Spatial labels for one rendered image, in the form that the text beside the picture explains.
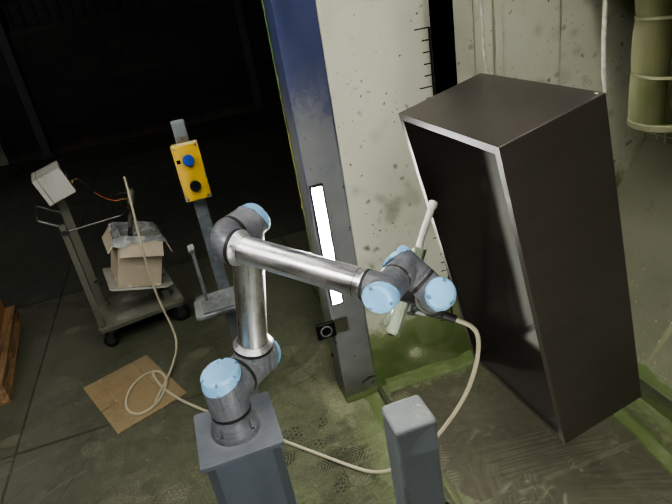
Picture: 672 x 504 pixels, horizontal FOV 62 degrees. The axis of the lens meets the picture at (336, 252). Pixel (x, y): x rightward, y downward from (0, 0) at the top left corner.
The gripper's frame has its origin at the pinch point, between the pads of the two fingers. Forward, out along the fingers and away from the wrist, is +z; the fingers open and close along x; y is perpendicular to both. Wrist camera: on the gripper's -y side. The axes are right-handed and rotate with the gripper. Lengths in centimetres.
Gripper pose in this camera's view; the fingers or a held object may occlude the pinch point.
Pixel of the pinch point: (410, 302)
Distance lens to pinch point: 192.6
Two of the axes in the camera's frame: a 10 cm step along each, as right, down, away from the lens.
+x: 3.1, -9.3, 1.9
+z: -0.5, 1.8, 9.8
